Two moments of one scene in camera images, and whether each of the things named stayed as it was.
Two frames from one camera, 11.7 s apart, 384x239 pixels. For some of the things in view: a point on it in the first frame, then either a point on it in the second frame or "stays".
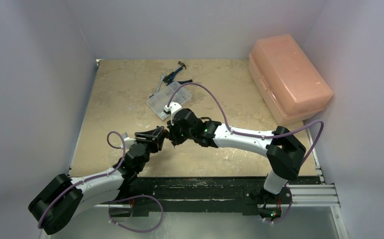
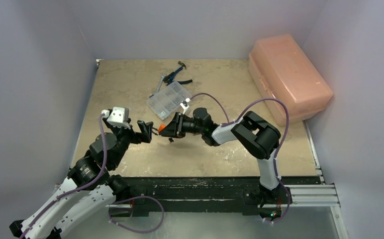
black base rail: (245, 193) stays
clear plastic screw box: (161, 98) stays
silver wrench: (162, 76) stays
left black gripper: (154, 136) -> (145, 129)
